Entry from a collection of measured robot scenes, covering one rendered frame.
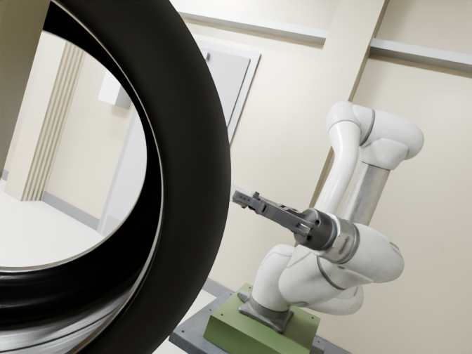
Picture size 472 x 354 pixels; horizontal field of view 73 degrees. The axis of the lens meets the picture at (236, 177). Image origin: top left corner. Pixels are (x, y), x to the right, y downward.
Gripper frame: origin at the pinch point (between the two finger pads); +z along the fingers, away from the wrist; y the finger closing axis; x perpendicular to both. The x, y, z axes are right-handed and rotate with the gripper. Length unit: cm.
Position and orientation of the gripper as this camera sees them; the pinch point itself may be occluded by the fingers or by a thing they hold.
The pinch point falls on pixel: (232, 192)
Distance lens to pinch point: 54.8
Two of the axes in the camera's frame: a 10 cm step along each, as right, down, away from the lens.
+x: -4.5, 8.9, 0.3
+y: 3.2, 1.9, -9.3
